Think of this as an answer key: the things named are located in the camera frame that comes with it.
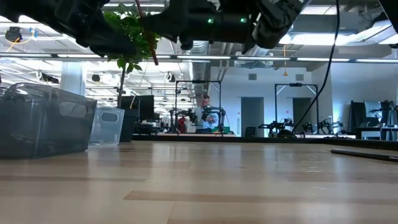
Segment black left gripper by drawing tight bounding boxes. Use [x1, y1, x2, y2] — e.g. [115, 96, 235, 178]
[0, 0, 137, 58]

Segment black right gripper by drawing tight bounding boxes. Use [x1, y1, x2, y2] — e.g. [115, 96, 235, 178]
[140, 0, 218, 51]

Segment red pencil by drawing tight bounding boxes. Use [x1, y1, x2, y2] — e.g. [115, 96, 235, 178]
[134, 0, 160, 67]

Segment black pen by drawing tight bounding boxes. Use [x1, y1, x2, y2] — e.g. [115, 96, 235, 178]
[330, 149, 398, 164]

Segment small green leafy tree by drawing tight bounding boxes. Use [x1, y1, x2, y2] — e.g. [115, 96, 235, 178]
[104, 3, 162, 110]

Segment white column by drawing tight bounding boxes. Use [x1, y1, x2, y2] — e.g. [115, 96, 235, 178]
[60, 60, 86, 96]

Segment small dark computer monitor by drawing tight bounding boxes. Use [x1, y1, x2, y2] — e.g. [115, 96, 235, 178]
[120, 95, 155, 123]

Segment clear plastic bin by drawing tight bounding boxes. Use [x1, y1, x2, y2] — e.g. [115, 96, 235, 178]
[88, 105, 126, 147]

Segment black robot arms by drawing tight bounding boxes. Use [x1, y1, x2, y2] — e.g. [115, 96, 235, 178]
[169, 106, 227, 133]

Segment smoky grey plastic bin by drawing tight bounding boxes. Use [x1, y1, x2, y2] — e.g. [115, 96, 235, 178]
[0, 82, 98, 159]

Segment person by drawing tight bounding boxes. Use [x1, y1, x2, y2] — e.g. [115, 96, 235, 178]
[195, 94, 218, 134]

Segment grey door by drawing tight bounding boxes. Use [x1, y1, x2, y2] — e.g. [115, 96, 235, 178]
[292, 98, 313, 125]
[241, 96, 265, 138]

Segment black panel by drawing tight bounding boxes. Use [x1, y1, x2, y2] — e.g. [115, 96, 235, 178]
[349, 101, 366, 129]

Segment grey monitor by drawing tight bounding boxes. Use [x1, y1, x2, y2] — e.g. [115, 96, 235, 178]
[364, 100, 384, 119]

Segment white desk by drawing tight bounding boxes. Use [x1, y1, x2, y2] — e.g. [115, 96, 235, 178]
[354, 126, 398, 141]

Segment black gantry frame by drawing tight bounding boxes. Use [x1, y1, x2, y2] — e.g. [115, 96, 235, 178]
[274, 83, 320, 135]
[175, 80, 223, 138]

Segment yellow hanging cord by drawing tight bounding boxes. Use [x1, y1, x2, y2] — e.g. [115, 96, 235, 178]
[282, 45, 289, 77]

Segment black hanging cable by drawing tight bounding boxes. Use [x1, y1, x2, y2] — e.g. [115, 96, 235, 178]
[291, 0, 340, 134]

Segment black aluminium table frame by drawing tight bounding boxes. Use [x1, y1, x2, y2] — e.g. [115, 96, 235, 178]
[132, 133, 398, 152]

